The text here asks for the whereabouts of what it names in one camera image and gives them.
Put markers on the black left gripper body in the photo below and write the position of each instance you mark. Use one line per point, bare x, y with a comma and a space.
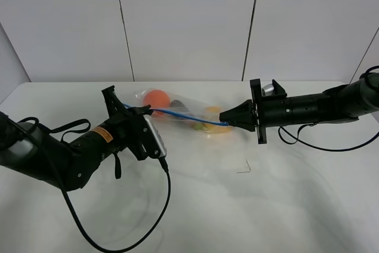
127, 130

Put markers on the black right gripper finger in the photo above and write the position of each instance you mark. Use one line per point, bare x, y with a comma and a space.
243, 112
246, 125

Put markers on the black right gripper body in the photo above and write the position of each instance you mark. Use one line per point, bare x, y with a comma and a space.
269, 111

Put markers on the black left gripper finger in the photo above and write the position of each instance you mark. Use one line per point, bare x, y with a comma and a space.
138, 110
148, 112

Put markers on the clear plastic zipper bag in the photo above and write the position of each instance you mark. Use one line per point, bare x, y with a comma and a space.
195, 118

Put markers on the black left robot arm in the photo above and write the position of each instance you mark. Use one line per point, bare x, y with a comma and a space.
67, 156

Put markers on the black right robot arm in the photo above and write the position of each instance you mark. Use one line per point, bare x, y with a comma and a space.
341, 104

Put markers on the orange fruit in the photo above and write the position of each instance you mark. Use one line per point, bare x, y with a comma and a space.
157, 99

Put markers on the purple eggplant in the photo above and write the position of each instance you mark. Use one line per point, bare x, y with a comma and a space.
179, 109

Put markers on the yellow lemon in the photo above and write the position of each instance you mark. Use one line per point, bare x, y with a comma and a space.
212, 113

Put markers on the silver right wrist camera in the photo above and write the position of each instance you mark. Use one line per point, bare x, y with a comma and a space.
268, 90

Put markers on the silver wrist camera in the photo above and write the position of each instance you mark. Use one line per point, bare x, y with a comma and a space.
268, 90
157, 137

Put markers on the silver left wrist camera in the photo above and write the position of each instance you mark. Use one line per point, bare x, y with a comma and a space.
157, 137

